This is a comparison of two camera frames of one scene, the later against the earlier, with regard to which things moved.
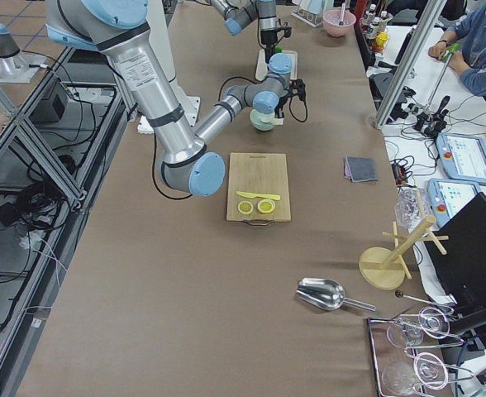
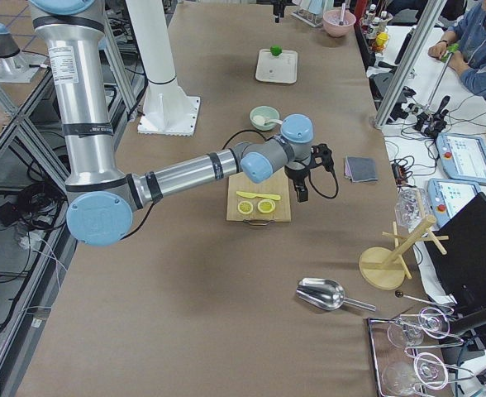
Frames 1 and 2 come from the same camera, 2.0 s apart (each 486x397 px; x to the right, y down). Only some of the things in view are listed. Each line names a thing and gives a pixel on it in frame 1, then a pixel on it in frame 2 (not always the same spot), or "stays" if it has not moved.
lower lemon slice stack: x=245 y=208 stays
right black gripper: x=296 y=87 to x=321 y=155
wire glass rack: x=406 y=356 stays
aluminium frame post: x=410 y=62 stays
